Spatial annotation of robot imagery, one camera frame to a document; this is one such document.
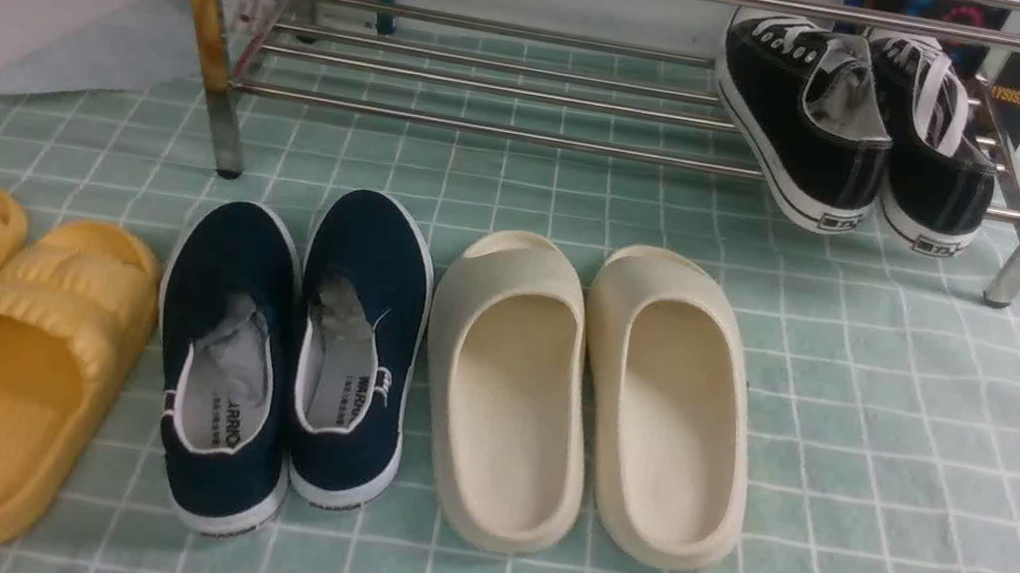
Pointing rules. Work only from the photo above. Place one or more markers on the left cream slide sandal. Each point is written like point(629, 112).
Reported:
point(505, 351)

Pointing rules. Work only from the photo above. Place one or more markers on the navy slip-on shoe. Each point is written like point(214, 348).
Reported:
point(229, 309)
point(367, 280)

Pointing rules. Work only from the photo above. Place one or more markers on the green checked floor cloth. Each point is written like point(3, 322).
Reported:
point(884, 396)

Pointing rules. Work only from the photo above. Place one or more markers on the metal shoe rack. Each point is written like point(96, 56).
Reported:
point(293, 33)

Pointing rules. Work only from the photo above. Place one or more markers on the black canvas sneaker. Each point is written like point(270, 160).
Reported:
point(938, 184)
point(805, 100)

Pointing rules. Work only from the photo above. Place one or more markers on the right cream slide sandal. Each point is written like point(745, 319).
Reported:
point(668, 369)

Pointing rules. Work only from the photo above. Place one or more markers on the right black canvas sneaker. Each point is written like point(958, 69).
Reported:
point(938, 184)

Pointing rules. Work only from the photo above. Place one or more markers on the cream slide sandal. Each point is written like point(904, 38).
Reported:
point(505, 351)
point(668, 369)

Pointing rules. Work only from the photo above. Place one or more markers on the left black canvas sneaker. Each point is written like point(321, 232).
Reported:
point(805, 100)

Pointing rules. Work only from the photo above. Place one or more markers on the right yellow slide sandal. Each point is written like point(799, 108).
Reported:
point(77, 307)

